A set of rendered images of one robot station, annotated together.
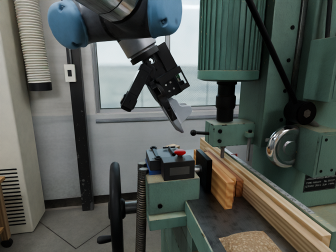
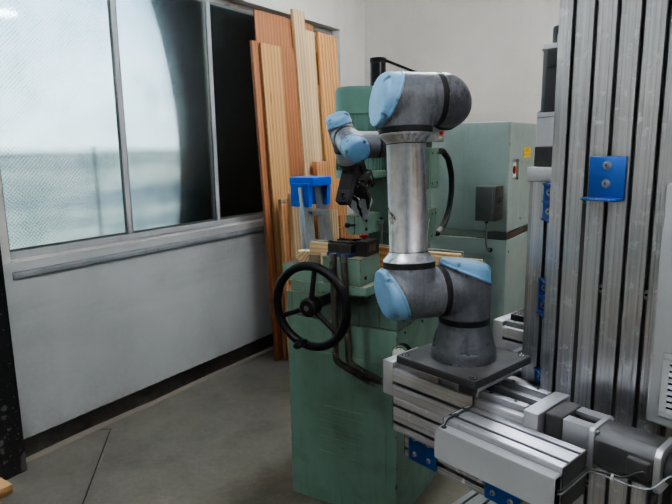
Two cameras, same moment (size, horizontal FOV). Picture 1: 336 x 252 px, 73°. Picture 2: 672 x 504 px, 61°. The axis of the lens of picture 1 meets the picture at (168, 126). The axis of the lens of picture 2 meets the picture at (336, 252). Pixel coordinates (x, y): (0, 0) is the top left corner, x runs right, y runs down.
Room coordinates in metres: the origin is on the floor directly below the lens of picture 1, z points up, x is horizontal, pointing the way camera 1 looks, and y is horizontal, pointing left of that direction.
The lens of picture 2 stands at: (-0.65, 1.38, 1.30)
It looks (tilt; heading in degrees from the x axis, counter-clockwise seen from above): 10 degrees down; 313
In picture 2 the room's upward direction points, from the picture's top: 1 degrees counter-clockwise
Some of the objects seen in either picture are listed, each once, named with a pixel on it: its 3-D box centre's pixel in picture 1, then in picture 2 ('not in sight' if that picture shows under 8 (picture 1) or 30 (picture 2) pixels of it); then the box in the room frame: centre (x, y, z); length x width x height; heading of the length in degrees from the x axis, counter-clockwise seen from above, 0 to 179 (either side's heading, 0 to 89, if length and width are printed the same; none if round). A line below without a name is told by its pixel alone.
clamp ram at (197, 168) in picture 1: (193, 169); not in sight; (0.59, -0.07, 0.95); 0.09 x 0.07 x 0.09; 12
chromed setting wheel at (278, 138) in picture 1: (287, 146); not in sight; (0.59, -0.33, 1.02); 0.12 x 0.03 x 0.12; 102
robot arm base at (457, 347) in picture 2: not in sight; (463, 335); (0.01, 0.24, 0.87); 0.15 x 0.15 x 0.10
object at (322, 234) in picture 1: (237, 173); (380, 254); (0.62, -0.21, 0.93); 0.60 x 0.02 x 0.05; 12
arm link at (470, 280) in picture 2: not in sight; (462, 286); (0.02, 0.25, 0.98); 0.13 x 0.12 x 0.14; 60
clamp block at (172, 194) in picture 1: (168, 183); (351, 267); (0.58, 0.00, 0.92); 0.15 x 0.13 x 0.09; 12
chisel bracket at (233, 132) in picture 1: (229, 134); (364, 224); (0.69, -0.20, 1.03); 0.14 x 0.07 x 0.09; 102
